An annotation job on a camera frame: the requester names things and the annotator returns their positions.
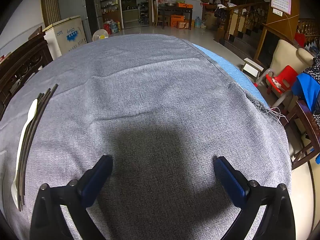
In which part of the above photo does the sliding glass door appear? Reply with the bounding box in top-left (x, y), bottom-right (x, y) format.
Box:
top-left (119, 0), bottom-right (152, 29)

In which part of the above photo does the plain orange cardboard box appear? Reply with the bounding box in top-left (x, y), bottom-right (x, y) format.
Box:
top-left (171, 14), bottom-right (185, 28)

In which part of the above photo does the white floor fan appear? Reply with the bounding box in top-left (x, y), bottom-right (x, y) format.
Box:
top-left (92, 29), bottom-right (109, 42)

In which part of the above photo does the metal wire rack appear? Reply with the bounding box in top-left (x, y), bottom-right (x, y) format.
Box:
top-left (139, 2), bottom-right (151, 26)

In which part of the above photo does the slim wooden dining chair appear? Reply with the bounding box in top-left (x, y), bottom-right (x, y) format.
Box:
top-left (152, 0), bottom-right (163, 28)

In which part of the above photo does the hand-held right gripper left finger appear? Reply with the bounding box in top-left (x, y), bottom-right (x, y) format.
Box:
top-left (29, 155), bottom-right (113, 240)

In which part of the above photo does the bright blue cloth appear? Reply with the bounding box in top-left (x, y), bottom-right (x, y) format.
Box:
top-left (291, 74), bottom-right (320, 113)

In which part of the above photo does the cream armchair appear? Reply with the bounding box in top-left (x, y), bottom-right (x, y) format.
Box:
top-left (269, 39), bottom-right (315, 80)

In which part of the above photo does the grey woven table cloth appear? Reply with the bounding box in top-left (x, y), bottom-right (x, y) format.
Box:
top-left (0, 34), bottom-right (293, 240)

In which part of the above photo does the white plastic spoon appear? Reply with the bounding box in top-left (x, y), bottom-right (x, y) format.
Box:
top-left (11, 99), bottom-right (38, 210)

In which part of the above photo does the dark wooden side table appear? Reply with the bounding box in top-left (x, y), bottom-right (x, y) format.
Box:
top-left (157, 4), bottom-right (193, 30)

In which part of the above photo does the brown wooden chair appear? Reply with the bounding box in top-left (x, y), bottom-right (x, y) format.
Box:
top-left (280, 100), bottom-right (320, 170)

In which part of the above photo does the white step stool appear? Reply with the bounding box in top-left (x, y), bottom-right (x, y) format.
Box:
top-left (241, 58), bottom-right (264, 81)

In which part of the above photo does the wooden staircase railing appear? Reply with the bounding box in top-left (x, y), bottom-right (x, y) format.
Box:
top-left (217, 0), bottom-right (271, 43)

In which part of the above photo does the red plastic chair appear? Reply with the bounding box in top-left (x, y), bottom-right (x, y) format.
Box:
top-left (254, 65), bottom-right (299, 101)

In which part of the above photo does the light blue table cloth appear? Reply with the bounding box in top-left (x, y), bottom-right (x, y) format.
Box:
top-left (192, 44), bottom-right (270, 110)

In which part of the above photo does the dark carved wooden chair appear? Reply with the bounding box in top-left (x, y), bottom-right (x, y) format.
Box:
top-left (0, 26), bottom-right (53, 120)

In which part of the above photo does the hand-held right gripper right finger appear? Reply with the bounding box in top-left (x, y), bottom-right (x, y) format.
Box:
top-left (214, 156), bottom-right (296, 240)

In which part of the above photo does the wooden shelf cabinet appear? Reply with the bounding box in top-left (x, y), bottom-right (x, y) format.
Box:
top-left (92, 0), bottom-right (121, 33)

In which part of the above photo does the grey refrigerator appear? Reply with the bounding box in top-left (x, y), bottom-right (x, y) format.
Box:
top-left (55, 0), bottom-right (103, 43)

